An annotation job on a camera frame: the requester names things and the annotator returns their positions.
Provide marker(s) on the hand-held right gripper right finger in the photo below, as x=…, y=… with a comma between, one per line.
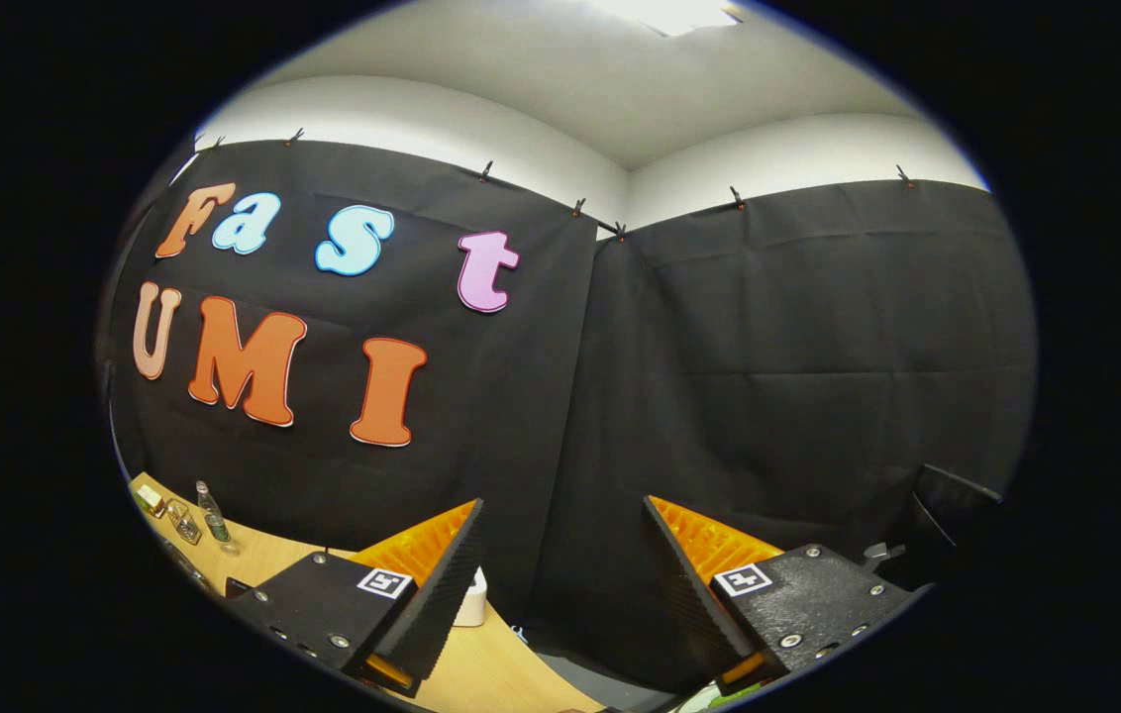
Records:
x=694, y=604

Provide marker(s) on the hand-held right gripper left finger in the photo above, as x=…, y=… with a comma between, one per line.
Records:
x=442, y=594

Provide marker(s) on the white toaster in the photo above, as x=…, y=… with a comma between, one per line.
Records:
x=473, y=599

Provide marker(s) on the clear plastic water bottle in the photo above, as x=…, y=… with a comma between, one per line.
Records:
x=214, y=520

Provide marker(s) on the black chair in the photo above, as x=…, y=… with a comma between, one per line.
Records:
x=952, y=515

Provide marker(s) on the sandwich on white plate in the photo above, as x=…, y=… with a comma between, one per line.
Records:
x=150, y=501

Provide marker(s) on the row of black cloth clips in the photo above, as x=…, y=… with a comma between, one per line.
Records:
x=486, y=170

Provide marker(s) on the large ceiling light panel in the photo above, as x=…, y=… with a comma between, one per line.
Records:
x=669, y=14

